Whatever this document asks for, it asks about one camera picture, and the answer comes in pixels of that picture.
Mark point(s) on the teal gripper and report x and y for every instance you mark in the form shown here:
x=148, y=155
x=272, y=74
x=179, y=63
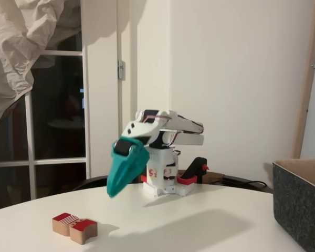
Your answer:
x=128, y=157

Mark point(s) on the dark grey felt box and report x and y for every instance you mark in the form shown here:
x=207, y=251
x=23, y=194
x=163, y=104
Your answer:
x=299, y=210

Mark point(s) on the light wooden post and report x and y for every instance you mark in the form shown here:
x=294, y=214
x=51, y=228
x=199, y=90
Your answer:
x=308, y=78

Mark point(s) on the black clamp with red pad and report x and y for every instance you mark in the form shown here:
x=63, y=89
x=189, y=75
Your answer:
x=144, y=178
x=197, y=168

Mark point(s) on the dark curved chair back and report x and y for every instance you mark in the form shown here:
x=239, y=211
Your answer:
x=99, y=181

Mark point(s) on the white glazed door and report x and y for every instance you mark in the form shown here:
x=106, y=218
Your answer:
x=86, y=118

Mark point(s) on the red-topped wooden block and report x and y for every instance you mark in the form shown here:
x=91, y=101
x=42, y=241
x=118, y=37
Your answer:
x=78, y=223

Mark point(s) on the silver door hinge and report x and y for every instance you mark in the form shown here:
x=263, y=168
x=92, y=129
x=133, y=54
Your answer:
x=121, y=69

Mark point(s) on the beige crumpled curtain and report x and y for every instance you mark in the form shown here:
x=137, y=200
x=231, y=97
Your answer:
x=10, y=52

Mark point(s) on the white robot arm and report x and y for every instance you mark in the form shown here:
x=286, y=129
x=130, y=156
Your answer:
x=183, y=140

